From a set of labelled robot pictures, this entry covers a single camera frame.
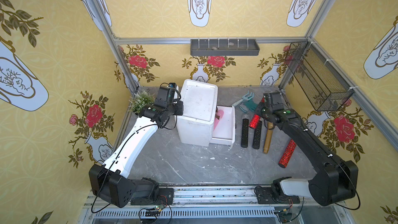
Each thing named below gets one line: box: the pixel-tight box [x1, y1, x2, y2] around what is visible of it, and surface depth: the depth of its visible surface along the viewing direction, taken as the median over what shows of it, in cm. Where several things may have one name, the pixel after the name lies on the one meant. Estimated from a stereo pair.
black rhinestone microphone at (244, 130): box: [240, 113, 250, 148], surface depth 96 cm
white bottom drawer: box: [209, 105, 236, 149], surface depth 99 cm
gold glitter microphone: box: [263, 121, 274, 154], surface depth 92 cm
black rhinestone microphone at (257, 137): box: [251, 120, 263, 150], surface depth 92 cm
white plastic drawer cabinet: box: [175, 78, 219, 147], surface depth 83 cm
